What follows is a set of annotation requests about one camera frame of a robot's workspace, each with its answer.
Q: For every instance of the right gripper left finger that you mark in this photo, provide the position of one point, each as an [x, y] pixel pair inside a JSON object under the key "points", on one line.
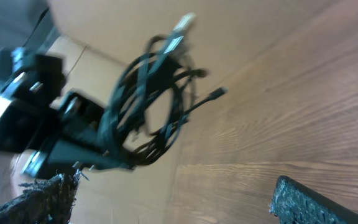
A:
{"points": [[44, 201]]}

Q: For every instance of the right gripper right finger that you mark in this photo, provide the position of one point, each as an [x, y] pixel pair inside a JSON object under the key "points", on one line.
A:
{"points": [[293, 202]]}

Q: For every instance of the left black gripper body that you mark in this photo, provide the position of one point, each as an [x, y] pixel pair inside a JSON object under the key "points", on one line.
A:
{"points": [[26, 126]]}

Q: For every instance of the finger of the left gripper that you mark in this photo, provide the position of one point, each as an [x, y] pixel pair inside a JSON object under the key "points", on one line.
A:
{"points": [[63, 155]]}

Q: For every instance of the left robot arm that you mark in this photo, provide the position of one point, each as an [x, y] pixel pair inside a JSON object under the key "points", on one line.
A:
{"points": [[35, 78]]}

